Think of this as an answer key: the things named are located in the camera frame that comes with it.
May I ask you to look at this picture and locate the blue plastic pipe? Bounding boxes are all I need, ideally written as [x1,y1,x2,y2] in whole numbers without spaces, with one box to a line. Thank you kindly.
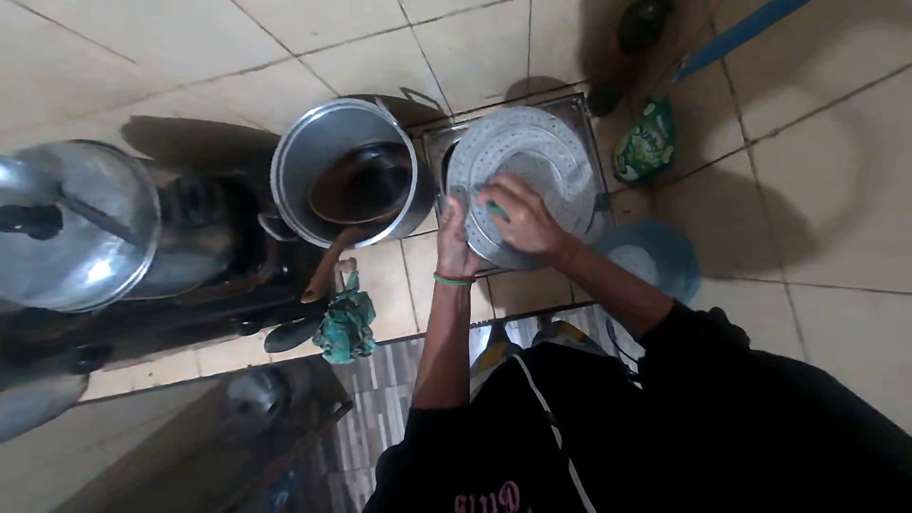
[673,0,812,82]

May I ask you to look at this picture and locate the round perforated metal steamer tray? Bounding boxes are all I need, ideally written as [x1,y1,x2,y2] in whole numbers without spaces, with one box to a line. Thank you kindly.
[446,107,597,270]

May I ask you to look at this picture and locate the round aluminium pot lid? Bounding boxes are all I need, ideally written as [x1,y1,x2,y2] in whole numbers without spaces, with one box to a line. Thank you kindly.
[0,140,161,313]

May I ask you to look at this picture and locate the brown wooden spoon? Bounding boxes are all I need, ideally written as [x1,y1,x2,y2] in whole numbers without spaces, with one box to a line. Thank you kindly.
[301,208,406,304]

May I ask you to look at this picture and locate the person's body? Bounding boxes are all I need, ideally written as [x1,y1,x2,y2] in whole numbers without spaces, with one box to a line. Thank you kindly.
[362,299,912,513]

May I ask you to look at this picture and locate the black gas stove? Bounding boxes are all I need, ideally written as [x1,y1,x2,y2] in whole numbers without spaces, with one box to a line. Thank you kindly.
[0,160,332,375]

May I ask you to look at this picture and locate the person's left forearm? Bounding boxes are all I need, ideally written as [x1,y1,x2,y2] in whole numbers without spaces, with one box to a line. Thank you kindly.
[412,274,476,410]

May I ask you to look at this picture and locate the blue plastic basin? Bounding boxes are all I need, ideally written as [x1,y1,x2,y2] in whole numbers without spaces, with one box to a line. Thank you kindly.
[594,219,703,307]

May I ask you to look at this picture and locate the silver metal pot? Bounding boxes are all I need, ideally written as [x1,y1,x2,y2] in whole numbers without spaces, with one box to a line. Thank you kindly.
[0,349,91,444]

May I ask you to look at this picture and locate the white bowl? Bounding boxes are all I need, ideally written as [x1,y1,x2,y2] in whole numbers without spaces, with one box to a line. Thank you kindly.
[607,244,659,289]

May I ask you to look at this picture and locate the crumpled green plastic bag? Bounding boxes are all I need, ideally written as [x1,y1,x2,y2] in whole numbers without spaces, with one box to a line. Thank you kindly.
[313,258,377,365]

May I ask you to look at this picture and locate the person's left hand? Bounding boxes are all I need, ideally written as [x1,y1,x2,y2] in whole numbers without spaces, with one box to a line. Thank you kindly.
[436,195,483,280]

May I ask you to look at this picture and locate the person's right forearm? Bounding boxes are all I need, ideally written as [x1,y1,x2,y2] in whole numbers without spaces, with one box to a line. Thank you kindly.
[554,234,675,342]

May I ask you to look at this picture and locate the person's legs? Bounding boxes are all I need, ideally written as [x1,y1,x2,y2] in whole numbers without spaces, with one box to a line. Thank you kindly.
[470,319,605,400]

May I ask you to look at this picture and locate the large aluminium pot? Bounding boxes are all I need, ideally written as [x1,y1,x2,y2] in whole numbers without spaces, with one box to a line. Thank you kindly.
[258,97,437,249]

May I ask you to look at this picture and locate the green detergent pouch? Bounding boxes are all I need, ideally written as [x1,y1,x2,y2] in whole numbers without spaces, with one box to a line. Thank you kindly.
[613,98,677,185]

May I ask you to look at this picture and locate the metal sink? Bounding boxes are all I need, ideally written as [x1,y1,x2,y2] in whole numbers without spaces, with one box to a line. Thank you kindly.
[422,93,615,279]

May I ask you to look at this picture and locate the person's right hand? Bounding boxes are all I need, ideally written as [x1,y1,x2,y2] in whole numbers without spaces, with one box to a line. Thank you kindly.
[476,174,569,257]

